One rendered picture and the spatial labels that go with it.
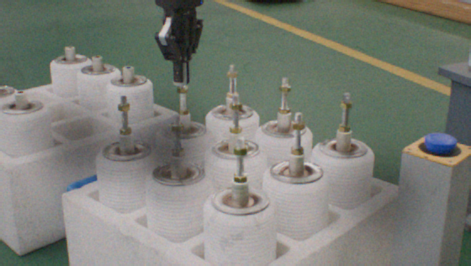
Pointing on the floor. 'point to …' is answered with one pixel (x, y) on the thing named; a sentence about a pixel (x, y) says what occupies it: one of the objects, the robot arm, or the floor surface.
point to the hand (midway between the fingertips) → (182, 72)
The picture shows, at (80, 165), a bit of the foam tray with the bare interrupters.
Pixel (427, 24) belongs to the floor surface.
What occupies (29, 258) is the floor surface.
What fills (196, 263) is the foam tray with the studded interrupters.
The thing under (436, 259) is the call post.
